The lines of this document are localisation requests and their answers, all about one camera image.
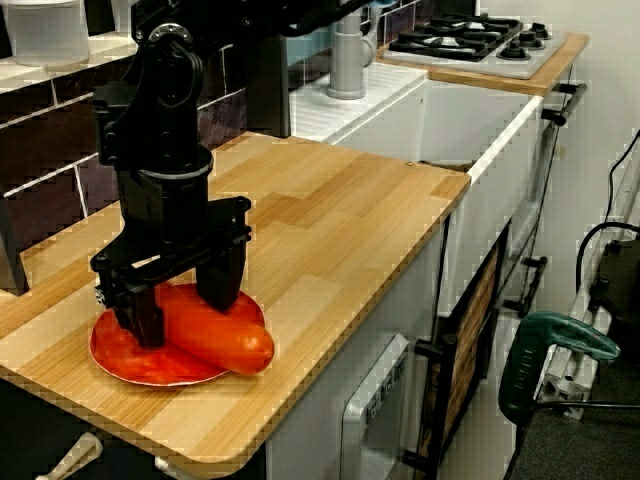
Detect wood print oven door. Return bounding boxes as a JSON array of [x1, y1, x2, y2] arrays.
[[402, 244, 502, 476]]

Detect dark grey post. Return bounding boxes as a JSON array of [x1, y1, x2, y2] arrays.
[[0, 193, 30, 297]]

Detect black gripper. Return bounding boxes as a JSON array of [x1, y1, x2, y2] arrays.
[[89, 158, 254, 350]]

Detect white dishwasher panel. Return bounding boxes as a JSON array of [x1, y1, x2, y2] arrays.
[[341, 333, 412, 480]]

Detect black equipment box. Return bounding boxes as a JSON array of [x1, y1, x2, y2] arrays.
[[588, 238, 640, 332]]

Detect orange red toy sausage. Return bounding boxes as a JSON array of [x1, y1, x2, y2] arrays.
[[157, 283, 276, 376]]

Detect large translucent plastic container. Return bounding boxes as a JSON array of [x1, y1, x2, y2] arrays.
[[2, 0, 92, 68]]

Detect green power drill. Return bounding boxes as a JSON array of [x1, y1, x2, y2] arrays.
[[498, 310, 622, 426]]

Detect thin black cable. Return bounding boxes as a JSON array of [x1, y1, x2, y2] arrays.
[[605, 128, 640, 224]]

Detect aluminium profile rail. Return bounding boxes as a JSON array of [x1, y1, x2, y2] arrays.
[[537, 279, 617, 421]]

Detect red round plate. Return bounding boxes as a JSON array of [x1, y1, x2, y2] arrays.
[[88, 282, 266, 389]]

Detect thick black cable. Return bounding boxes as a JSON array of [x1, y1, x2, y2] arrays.
[[574, 221, 632, 296]]

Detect white toy sink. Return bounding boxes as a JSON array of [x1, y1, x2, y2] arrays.
[[289, 63, 545, 317]]

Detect grey toy faucet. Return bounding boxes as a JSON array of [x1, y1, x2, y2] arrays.
[[327, 13, 377, 100]]

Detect black grey toy stove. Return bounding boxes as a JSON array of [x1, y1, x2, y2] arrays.
[[382, 13, 569, 80]]

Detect black cabinet door handle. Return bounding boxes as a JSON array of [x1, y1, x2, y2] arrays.
[[502, 256, 549, 319], [541, 82, 589, 127]]

